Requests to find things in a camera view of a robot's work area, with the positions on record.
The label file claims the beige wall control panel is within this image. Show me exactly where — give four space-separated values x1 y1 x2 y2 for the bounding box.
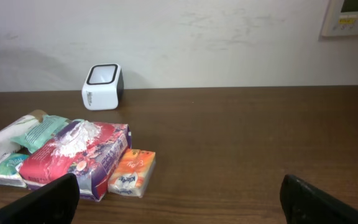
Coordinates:
319 0 358 38

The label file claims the white barcode scanner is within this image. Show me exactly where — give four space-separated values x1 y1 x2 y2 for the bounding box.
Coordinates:
81 63 124 111

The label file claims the white tube package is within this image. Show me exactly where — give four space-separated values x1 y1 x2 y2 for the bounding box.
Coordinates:
0 110 47 158

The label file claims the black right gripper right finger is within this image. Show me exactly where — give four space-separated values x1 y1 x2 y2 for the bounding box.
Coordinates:
280 174 358 224

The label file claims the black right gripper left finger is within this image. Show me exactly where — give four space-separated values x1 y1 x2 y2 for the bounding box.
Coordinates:
0 174 80 224

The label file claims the orange pocket tissue pack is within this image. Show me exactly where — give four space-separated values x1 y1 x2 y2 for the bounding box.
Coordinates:
108 149 156 198

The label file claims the red purple tissue pack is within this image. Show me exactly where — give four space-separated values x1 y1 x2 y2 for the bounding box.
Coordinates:
19 119 132 202

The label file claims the green white pocket tissue pack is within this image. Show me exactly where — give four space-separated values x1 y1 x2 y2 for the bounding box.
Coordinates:
0 153 28 188

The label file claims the teal pouch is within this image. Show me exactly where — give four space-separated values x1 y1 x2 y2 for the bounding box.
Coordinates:
11 115 71 154

